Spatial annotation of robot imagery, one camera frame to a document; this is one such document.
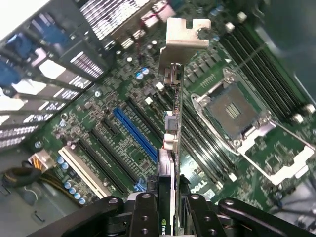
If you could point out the silver CPU socket cover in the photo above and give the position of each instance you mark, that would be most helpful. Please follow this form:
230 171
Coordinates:
256 138

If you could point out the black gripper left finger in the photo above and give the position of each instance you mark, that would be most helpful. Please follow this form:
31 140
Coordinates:
144 217

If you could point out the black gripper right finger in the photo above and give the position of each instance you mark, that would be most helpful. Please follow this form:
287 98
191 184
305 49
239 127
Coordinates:
202 219

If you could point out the green motherboard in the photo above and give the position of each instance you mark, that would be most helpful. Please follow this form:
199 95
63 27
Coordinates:
138 81

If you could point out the CPU socket with metal frame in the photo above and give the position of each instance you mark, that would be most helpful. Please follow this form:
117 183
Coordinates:
229 111

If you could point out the black and silver PC case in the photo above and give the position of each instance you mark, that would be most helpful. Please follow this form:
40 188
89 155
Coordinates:
14 212

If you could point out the long black expansion slot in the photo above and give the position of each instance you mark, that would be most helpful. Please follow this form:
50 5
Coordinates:
102 166
144 118

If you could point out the thin metal locking lever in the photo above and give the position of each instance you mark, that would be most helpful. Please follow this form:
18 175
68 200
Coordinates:
297 135
251 58

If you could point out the RAM slot black clips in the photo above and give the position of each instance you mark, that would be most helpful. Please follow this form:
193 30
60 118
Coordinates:
206 157
269 67
256 77
216 143

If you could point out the black expansion slot blue latch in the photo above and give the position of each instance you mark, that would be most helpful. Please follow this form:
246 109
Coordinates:
114 156

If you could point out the short black expansion slot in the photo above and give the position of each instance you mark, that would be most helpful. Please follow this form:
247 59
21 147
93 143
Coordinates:
108 128

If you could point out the white expansion slot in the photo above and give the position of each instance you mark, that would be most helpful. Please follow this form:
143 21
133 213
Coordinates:
84 172

